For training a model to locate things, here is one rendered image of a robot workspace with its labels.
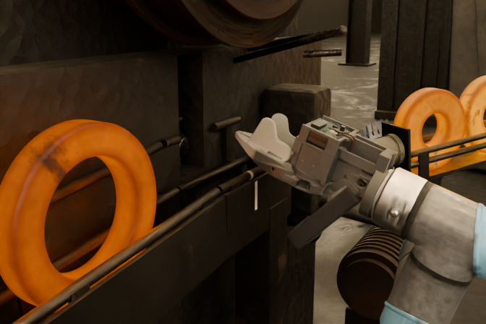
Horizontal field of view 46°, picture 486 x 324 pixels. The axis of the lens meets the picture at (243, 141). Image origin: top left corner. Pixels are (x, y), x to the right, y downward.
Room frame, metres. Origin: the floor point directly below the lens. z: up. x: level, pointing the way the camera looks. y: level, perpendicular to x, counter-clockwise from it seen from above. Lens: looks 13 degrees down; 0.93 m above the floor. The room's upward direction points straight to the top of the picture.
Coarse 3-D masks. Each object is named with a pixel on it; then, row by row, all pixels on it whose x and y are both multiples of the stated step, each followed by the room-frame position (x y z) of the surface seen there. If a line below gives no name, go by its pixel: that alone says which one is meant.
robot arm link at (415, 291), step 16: (400, 272) 0.67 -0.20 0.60; (416, 272) 0.61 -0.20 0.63; (432, 272) 0.60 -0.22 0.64; (400, 288) 0.62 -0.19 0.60; (416, 288) 0.61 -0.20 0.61; (432, 288) 0.60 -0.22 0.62; (448, 288) 0.59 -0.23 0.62; (464, 288) 0.60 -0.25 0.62; (400, 304) 0.61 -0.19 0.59; (416, 304) 0.60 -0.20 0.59; (432, 304) 0.59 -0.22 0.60; (448, 304) 0.60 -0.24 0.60; (384, 320) 0.63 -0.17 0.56; (400, 320) 0.61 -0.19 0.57; (416, 320) 0.60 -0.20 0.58; (432, 320) 0.60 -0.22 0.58; (448, 320) 0.60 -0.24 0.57
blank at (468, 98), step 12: (480, 84) 1.10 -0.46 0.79; (468, 96) 1.10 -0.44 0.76; (480, 96) 1.09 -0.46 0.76; (468, 108) 1.08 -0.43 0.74; (480, 108) 1.09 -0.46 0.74; (468, 120) 1.08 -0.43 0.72; (480, 120) 1.09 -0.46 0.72; (468, 132) 1.08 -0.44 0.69; (480, 132) 1.10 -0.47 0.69; (468, 144) 1.10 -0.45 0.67
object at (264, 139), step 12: (264, 120) 0.73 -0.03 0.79; (264, 132) 0.73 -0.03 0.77; (276, 132) 0.72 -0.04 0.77; (240, 144) 0.75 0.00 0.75; (252, 144) 0.74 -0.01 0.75; (264, 144) 0.73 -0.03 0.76; (276, 144) 0.72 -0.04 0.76; (252, 156) 0.73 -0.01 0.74; (276, 156) 0.72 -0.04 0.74; (288, 156) 0.71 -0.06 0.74
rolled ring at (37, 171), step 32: (64, 128) 0.50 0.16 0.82; (96, 128) 0.52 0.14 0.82; (32, 160) 0.47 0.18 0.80; (64, 160) 0.49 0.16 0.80; (128, 160) 0.56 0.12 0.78; (0, 192) 0.46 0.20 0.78; (32, 192) 0.46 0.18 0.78; (128, 192) 0.57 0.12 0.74; (0, 224) 0.45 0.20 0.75; (32, 224) 0.45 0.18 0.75; (128, 224) 0.57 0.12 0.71; (0, 256) 0.45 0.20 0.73; (32, 256) 0.45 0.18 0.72; (96, 256) 0.55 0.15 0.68; (32, 288) 0.45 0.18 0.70
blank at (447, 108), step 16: (416, 96) 1.04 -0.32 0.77; (432, 96) 1.04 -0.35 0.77; (448, 96) 1.06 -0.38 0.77; (400, 112) 1.04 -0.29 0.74; (416, 112) 1.02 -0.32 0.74; (432, 112) 1.04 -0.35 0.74; (448, 112) 1.06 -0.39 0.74; (464, 112) 1.08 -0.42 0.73; (416, 128) 1.03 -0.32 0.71; (448, 128) 1.06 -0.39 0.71; (464, 128) 1.08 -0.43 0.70; (416, 144) 1.03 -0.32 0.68; (432, 144) 1.06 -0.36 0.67; (416, 160) 1.03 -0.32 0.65; (448, 160) 1.06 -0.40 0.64
